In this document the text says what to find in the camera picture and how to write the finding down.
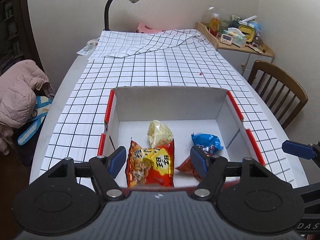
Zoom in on blue snack packet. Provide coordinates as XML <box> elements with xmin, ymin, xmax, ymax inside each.
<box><xmin>191</xmin><ymin>133</ymin><xmax>223</xmax><ymax>155</ymax></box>

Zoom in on red orange snack packet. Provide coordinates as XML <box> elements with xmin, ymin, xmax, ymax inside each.
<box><xmin>175</xmin><ymin>156</ymin><xmax>202</xmax><ymax>181</ymax></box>

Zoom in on orange yellow snack bag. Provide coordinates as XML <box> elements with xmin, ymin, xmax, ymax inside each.
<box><xmin>125</xmin><ymin>141</ymin><xmax>175</xmax><ymax>188</ymax></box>

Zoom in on pale yellow snack bag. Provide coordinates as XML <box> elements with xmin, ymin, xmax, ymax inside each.
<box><xmin>147</xmin><ymin>120</ymin><xmax>174</xmax><ymax>148</ymax></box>

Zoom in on brown wooden chair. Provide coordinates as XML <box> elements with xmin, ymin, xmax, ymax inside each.
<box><xmin>248</xmin><ymin>60</ymin><xmax>308</xmax><ymax>129</ymax></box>

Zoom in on red white cardboard box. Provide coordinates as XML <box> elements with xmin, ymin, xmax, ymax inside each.
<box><xmin>97</xmin><ymin>85</ymin><xmax>266</xmax><ymax>189</ymax></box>

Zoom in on blue white bag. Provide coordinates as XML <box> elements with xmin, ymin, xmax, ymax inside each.
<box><xmin>17</xmin><ymin>96</ymin><xmax>53</xmax><ymax>146</ymax></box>

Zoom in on wooden top side cabinet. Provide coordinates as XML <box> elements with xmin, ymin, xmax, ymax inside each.
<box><xmin>195</xmin><ymin>22</ymin><xmax>275</xmax><ymax>80</ymax></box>

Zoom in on white black grid tablecloth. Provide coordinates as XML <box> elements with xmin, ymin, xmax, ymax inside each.
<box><xmin>30</xmin><ymin>29</ymin><xmax>308</xmax><ymax>187</ymax></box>

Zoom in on pink puffer jacket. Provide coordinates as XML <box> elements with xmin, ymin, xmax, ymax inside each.
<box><xmin>1</xmin><ymin>60</ymin><xmax>55</xmax><ymax>155</ymax></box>

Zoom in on papers on table edge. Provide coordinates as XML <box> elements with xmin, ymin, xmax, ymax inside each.
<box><xmin>77</xmin><ymin>38</ymin><xmax>99</xmax><ymax>56</ymax></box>

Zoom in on white digital timer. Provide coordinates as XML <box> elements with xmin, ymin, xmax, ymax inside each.
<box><xmin>220</xmin><ymin>34</ymin><xmax>233</xmax><ymax>46</ymax></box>

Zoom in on tissue box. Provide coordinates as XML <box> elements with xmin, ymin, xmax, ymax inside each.
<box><xmin>227</xmin><ymin>27</ymin><xmax>247</xmax><ymax>48</ymax></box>

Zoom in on orange juice bottle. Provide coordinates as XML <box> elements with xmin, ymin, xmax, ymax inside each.
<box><xmin>209</xmin><ymin>12</ymin><xmax>220</xmax><ymax>37</ymax></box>

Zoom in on pink object behind table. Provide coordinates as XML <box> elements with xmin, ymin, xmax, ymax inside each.
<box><xmin>136</xmin><ymin>23</ymin><xmax>162</xmax><ymax>34</ymax></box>

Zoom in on dark wooden bookshelf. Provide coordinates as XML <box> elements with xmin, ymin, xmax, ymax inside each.
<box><xmin>1</xmin><ymin>0</ymin><xmax>41</xmax><ymax>73</ymax></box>

